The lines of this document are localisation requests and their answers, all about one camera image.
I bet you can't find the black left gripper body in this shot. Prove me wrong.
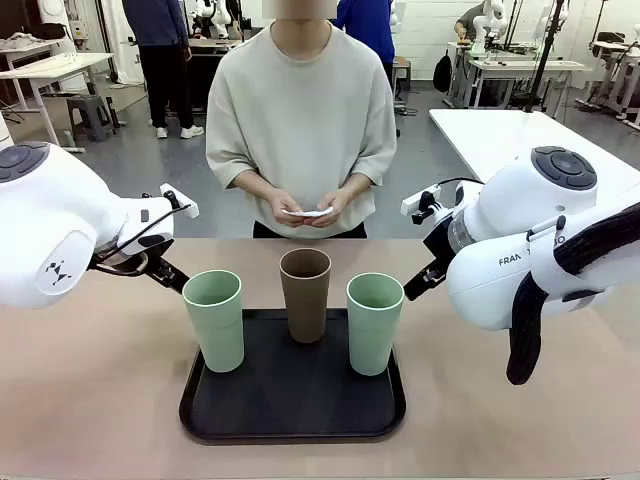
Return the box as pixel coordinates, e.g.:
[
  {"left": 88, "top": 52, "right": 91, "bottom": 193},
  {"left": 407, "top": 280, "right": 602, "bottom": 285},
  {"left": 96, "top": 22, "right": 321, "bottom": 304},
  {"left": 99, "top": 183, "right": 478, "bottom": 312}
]
[{"left": 134, "top": 249, "right": 174, "bottom": 284}]

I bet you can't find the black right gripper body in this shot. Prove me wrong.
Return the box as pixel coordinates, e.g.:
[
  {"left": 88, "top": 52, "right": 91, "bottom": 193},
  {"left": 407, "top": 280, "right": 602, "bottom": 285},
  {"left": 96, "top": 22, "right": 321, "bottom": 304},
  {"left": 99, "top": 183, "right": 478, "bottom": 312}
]
[{"left": 422, "top": 222, "right": 454, "bottom": 272}]

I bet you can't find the green plastic cup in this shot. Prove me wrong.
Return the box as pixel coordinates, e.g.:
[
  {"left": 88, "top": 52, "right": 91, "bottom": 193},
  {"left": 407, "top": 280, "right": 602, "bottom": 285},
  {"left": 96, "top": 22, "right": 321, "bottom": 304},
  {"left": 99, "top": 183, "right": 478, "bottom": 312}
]
[
  {"left": 181, "top": 269, "right": 246, "bottom": 374},
  {"left": 345, "top": 272, "right": 405, "bottom": 376}
]

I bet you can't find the brown plastic cup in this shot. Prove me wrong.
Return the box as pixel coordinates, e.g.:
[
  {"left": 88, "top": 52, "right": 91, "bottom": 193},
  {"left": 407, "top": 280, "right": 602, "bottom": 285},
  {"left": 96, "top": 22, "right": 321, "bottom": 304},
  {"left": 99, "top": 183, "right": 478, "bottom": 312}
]
[{"left": 278, "top": 248, "right": 333, "bottom": 345}]

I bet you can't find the person's right forearm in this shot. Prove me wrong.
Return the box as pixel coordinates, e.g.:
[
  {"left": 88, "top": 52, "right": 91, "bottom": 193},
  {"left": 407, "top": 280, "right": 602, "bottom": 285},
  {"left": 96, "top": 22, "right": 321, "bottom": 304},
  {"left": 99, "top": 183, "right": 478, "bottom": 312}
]
[{"left": 233, "top": 169, "right": 284, "bottom": 202}]

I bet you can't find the person's left forearm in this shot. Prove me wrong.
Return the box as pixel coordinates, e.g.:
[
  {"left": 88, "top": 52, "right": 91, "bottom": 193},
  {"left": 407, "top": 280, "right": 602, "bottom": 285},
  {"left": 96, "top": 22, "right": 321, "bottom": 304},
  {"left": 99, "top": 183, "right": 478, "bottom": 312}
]
[{"left": 337, "top": 172, "right": 370, "bottom": 202}]

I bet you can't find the person's left hand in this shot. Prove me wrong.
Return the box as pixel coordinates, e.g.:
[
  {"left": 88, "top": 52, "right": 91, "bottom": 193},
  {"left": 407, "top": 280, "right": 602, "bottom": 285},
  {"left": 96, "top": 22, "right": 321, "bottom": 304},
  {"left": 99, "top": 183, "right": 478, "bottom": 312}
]
[{"left": 309, "top": 192, "right": 351, "bottom": 229}]

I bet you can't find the person's right hand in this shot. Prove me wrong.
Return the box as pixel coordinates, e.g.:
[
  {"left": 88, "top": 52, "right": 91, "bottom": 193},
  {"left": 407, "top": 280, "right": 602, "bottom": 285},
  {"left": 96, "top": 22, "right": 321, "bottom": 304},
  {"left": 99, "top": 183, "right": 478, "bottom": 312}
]
[{"left": 267, "top": 188, "right": 307, "bottom": 227}]

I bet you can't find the large white table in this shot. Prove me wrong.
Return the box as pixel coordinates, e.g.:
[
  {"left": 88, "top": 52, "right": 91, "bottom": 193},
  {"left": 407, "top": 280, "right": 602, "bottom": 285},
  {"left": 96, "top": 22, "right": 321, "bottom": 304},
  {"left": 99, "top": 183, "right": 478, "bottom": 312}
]
[{"left": 428, "top": 108, "right": 640, "bottom": 187}]

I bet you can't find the grey plastic stool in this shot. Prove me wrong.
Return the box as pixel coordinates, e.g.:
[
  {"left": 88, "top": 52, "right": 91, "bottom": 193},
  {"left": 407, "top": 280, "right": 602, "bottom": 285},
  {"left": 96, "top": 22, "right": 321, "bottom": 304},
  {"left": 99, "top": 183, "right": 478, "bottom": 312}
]
[{"left": 66, "top": 93, "right": 117, "bottom": 143}]

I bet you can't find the black plastic tray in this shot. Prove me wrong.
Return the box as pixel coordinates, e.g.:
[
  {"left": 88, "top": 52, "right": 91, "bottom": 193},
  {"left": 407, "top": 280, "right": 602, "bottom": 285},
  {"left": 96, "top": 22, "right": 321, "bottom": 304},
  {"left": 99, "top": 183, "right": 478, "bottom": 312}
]
[{"left": 178, "top": 307, "right": 407, "bottom": 445}]

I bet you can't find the black backpack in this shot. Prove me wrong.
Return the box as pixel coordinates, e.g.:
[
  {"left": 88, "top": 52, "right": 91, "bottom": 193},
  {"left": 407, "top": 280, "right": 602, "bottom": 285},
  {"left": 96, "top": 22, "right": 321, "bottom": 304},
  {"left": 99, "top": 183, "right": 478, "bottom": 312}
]
[{"left": 432, "top": 48, "right": 454, "bottom": 94}]

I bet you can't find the person in beige shirt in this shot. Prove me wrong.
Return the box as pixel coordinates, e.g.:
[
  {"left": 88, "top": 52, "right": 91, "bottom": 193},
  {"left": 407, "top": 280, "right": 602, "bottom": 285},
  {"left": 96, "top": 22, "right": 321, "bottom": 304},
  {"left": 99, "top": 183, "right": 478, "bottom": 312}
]
[{"left": 205, "top": 0, "right": 398, "bottom": 239}]

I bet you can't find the white background desk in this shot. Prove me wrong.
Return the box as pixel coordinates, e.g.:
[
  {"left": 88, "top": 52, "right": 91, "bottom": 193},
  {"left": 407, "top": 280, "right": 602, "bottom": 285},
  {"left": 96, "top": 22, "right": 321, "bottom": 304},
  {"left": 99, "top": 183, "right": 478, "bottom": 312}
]
[{"left": 463, "top": 49, "right": 592, "bottom": 109}]

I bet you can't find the person in navy top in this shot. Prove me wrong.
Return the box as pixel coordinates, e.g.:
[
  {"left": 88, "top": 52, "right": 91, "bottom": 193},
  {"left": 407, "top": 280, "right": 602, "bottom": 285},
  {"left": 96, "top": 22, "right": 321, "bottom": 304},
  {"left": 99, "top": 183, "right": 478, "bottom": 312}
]
[{"left": 121, "top": 0, "right": 205, "bottom": 140}]

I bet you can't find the black tripod stand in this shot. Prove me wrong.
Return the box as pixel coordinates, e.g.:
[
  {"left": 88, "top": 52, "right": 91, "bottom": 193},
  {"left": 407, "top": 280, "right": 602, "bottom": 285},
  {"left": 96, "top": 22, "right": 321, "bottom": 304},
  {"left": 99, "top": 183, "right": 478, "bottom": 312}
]
[{"left": 523, "top": 0, "right": 571, "bottom": 114}]

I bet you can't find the white desk with white legs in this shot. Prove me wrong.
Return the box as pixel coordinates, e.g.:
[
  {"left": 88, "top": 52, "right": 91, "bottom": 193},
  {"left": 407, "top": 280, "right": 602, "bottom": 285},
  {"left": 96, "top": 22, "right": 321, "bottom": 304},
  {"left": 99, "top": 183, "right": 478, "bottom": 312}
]
[{"left": 0, "top": 52, "right": 116, "bottom": 152}]

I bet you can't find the seated person at desk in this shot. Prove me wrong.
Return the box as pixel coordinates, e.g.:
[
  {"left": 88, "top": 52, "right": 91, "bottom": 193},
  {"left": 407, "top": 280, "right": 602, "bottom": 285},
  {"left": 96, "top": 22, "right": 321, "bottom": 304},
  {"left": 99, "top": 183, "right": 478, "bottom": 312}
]
[{"left": 453, "top": 0, "right": 494, "bottom": 44}]

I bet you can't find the person in blue shirt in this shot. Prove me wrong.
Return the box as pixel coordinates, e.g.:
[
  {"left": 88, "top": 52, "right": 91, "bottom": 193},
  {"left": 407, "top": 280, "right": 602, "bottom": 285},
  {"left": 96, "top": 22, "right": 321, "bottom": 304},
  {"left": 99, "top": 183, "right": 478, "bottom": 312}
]
[{"left": 333, "top": 0, "right": 397, "bottom": 66}]

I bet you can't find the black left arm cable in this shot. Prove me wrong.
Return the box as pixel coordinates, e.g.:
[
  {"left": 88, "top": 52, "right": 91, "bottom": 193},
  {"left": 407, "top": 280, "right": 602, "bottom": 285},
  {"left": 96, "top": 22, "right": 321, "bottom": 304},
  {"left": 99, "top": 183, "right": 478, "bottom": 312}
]
[{"left": 92, "top": 202, "right": 194, "bottom": 276}]

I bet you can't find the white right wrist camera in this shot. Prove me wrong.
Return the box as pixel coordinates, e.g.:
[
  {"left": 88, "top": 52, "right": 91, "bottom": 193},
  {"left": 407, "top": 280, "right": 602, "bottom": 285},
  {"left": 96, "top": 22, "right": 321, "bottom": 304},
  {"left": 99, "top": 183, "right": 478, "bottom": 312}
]
[{"left": 401, "top": 185, "right": 445, "bottom": 225}]

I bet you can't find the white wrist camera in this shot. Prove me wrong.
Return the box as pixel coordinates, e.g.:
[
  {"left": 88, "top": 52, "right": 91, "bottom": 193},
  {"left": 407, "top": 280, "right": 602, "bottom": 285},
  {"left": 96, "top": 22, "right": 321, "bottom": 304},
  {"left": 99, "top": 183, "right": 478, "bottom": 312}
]
[
  {"left": 401, "top": 185, "right": 445, "bottom": 225},
  {"left": 159, "top": 183, "right": 200, "bottom": 219}
]

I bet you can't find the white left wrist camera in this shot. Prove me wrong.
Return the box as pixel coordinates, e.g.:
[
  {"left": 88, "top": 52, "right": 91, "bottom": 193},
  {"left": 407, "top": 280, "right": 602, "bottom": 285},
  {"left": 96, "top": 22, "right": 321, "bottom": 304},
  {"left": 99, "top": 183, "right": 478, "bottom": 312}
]
[{"left": 159, "top": 183, "right": 200, "bottom": 219}]

